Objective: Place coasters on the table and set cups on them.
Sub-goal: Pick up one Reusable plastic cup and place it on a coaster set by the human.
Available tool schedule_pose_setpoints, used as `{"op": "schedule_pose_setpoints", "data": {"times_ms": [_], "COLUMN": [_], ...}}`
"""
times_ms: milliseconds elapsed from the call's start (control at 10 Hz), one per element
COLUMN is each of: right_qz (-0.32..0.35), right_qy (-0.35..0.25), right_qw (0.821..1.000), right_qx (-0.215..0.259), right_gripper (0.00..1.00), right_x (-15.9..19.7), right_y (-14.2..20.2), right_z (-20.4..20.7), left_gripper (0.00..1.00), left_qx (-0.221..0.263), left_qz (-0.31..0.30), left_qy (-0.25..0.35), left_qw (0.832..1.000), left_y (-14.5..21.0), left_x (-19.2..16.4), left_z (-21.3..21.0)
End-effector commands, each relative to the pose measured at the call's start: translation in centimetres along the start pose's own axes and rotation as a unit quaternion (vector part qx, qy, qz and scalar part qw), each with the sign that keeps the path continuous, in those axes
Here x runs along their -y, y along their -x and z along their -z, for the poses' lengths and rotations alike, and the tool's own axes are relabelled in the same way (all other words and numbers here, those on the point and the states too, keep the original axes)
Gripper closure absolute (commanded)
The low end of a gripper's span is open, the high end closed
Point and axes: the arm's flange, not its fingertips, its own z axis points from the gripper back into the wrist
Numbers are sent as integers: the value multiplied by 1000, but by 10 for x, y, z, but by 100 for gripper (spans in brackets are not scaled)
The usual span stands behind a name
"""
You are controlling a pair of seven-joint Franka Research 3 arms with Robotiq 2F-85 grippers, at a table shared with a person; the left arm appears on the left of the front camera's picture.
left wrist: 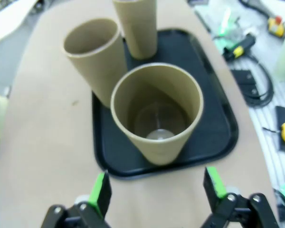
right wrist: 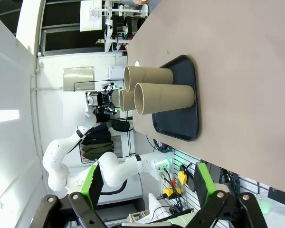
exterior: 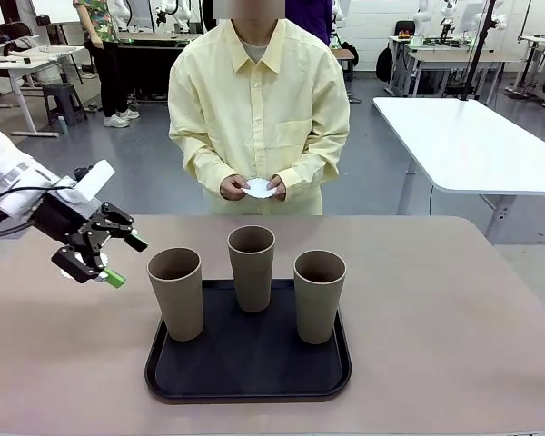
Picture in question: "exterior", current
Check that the small wooden side table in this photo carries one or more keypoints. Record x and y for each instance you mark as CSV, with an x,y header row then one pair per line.
x,y
345,55

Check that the black tripod stand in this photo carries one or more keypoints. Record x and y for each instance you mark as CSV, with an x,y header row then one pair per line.
x,y
479,50

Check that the white rounded table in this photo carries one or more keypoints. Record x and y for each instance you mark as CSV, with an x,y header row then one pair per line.
x,y
472,145

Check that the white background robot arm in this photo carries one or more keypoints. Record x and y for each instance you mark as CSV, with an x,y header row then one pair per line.
x,y
447,18
179,13
123,11
422,18

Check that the black backpack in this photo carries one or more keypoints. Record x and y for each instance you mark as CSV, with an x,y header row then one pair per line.
x,y
383,63

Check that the dark lab desk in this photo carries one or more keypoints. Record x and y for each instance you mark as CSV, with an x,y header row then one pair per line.
x,y
150,63

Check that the white height-adjustable desk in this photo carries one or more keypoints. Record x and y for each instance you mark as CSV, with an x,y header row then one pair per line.
x,y
23,100

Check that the person's left hand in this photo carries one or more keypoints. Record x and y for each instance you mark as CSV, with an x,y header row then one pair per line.
x,y
279,188

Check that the grey plastic stool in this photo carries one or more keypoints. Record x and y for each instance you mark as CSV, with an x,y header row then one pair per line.
x,y
63,102

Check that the person's right forearm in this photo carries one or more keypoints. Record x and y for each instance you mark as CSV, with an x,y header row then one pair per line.
x,y
200,163

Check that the person in floral shirt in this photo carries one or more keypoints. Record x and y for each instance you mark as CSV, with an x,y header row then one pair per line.
x,y
102,54

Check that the black bag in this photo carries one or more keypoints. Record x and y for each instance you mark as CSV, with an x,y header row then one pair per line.
x,y
11,31

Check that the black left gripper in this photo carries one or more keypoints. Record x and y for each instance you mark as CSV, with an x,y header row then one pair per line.
x,y
59,218

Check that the person in purple top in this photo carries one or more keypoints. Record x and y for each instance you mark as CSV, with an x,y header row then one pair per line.
x,y
311,18

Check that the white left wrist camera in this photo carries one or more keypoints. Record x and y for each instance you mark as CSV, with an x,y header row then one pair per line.
x,y
95,179

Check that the person in yellow shirt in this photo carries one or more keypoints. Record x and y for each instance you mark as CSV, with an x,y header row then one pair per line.
x,y
254,104

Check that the person's left forearm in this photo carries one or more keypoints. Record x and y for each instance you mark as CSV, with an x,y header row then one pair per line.
x,y
313,163

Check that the person's right hand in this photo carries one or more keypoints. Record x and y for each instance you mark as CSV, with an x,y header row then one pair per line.
x,y
230,188

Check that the small teal bottle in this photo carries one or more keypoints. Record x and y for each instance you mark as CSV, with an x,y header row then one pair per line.
x,y
62,125

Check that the brown paper cup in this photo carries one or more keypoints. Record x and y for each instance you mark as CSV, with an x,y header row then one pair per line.
x,y
252,281
177,300
317,309

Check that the black plastic tray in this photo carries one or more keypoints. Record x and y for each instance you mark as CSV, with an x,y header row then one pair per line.
x,y
250,363

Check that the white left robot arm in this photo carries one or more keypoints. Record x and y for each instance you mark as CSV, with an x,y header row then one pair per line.
x,y
0,168

